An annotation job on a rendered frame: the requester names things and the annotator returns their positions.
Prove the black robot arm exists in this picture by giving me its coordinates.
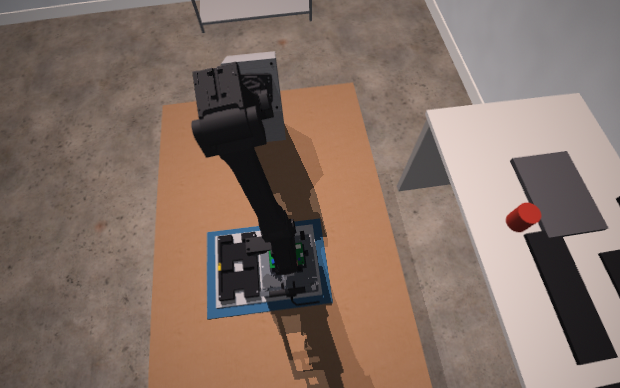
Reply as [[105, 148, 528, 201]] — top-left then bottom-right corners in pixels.
[[191, 62, 298, 275]]

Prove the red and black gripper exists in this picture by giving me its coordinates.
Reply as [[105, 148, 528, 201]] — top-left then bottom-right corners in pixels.
[[291, 236, 298, 266]]

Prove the green circuit board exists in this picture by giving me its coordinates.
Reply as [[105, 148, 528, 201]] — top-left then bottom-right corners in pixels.
[[269, 242, 304, 268]]

